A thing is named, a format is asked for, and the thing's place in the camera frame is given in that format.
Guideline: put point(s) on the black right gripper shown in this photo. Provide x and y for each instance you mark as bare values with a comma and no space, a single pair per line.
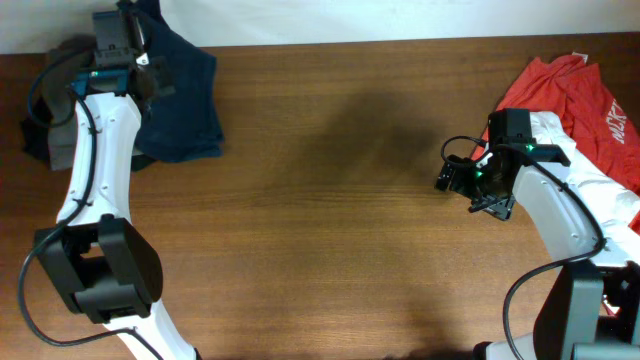
498,207

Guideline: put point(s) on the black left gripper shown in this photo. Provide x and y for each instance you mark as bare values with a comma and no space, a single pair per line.
163,70

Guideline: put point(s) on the navy blue shorts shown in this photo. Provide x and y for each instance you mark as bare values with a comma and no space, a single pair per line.
181,126

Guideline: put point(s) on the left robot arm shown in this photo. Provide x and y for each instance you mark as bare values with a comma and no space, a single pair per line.
99,264

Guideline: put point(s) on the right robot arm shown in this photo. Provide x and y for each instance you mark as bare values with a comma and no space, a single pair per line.
592,310

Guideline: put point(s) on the grey folded trousers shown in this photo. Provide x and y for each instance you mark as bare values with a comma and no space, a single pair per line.
61,140

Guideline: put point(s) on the black folded garment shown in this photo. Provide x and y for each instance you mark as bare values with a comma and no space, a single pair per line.
36,145

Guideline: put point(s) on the red t-shirt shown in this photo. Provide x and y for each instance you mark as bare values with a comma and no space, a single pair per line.
572,89

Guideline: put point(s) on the white garment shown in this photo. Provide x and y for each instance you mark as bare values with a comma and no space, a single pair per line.
616,207

